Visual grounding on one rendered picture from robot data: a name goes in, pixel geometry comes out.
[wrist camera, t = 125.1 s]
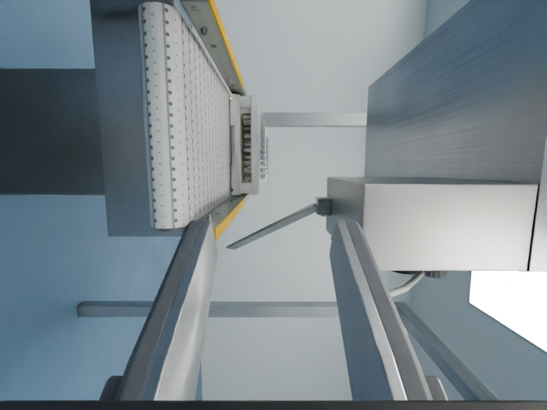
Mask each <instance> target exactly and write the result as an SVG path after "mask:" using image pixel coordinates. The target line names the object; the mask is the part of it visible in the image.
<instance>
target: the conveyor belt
mask: <svg viewBox="0 0 547 410"><path fill-rule="evenodd" d="M138 31H139V45H140V59H141V74H142V100H143V115H144V129H145V143H146V157H147V184H148V198H149V212H150V226H151V227H152V228H157V229H173V228H180V227H184V226H187V225H188V224H189V223H190V222H191V221H192V220H198V219H199V218H200V217H202V216H204V215H205V214H206V213H208V212H210V211H211V210H212V209H213V208H215V207H217V206H218V205H219V204H221V203H223V202H224V201H226V200H227V199H228V198H230V197H231V196H233V195H231V193H230V187H231V166H232V151H231V125H230V104H229V95H230V93H229V91H228V89H227V88H226V87H225V85H224V83H223V81H222V80H221V78H220V77H219V75H218V73H217V71H216V69H215V68H214V67H213V65H212V63H211V61H210V60H209V58H208V56H207V55H206V53H205V52H204V50H203V48H202V46H201V45H200V44H199V41H198V40H197V38H196V36H195V35H194V33H193V32H192V30H191V28H190V26H189V24H188V23H187V22H186V19H185V18H184V16H183V15H182V13H181V12H180V11H179V10H178V9H176V8H175V7H172V6H170V5H168V4H165V3H162V2H144V3H142V4H140V5H139V6H138Z"/></svg>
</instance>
